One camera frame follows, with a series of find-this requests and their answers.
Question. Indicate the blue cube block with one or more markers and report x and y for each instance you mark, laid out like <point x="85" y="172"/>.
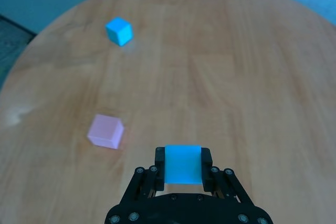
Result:
<point x="183" y="163"/>
<point x="119" y="31"/>

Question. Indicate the black floor baseboard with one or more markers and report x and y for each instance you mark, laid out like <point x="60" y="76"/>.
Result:
<point x="18" y="24"/>

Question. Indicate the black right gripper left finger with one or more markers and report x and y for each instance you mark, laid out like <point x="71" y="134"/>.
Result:
<point x="158" y="174"/>

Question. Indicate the pink cube block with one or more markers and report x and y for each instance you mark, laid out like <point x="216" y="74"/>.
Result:
<point x="103" y="130"/>

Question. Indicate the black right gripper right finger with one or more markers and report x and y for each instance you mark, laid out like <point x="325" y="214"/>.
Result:
<point x="208" y="176"/>

